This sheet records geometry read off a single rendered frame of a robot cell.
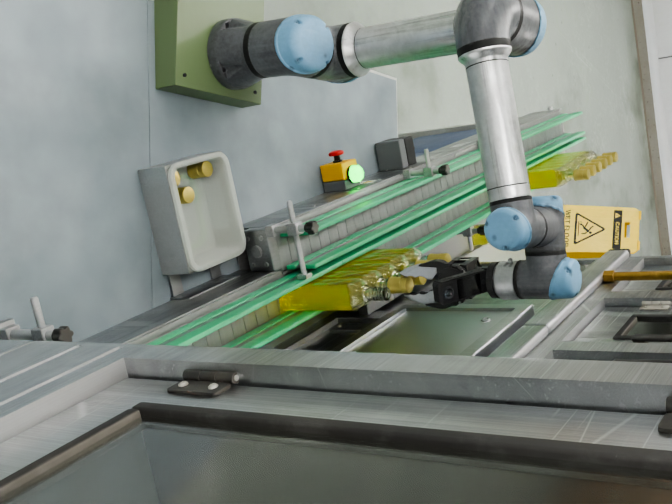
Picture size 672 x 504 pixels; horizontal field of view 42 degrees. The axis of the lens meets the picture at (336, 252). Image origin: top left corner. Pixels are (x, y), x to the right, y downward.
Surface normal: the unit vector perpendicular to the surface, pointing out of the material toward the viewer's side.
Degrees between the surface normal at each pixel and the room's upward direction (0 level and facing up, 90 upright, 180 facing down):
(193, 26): 4
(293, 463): 90
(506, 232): 91
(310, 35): 9
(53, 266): 0
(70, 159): 0
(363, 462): 90
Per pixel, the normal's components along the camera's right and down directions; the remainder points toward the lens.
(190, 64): 0.80, 0.03
